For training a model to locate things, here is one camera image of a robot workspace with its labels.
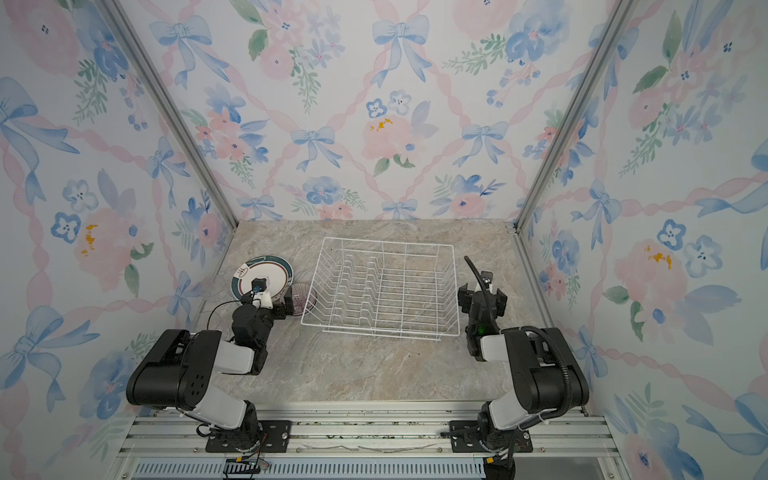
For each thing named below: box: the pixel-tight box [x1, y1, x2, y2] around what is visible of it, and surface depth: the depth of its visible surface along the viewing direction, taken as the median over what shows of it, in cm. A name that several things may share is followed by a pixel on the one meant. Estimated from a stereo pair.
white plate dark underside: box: [232, 255, 294, 299], surface depth 103 cm
